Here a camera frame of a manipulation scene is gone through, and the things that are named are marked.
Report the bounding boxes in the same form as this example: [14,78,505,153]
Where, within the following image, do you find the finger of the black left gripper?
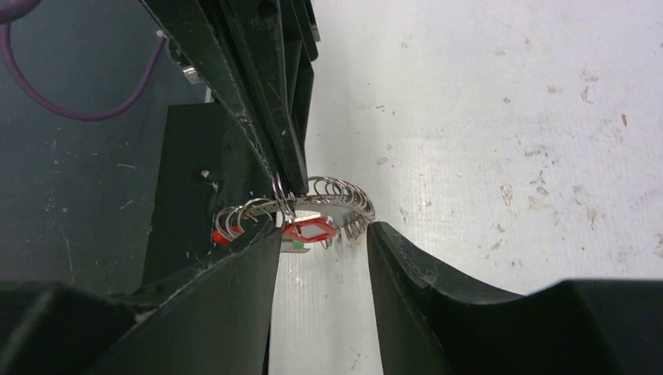
[142,1,277,184]
[206,1,317,195]

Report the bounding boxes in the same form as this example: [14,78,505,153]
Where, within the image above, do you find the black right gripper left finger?
[1,223,281,374]

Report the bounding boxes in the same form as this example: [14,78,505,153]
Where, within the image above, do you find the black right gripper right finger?
[367,222,662,374]

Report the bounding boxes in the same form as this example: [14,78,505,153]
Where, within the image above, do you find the red key tag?
[283,216,338,244]

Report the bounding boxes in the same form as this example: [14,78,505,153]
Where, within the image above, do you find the steel key organizer ring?
[212,176,377,251]

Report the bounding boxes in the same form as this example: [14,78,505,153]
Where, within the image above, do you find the green key tag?
[281,241,310,254]

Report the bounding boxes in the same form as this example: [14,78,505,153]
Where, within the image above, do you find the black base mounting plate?
[142,103,272,285]

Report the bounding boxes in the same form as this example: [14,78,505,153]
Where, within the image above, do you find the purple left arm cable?
[0,0,170,123]

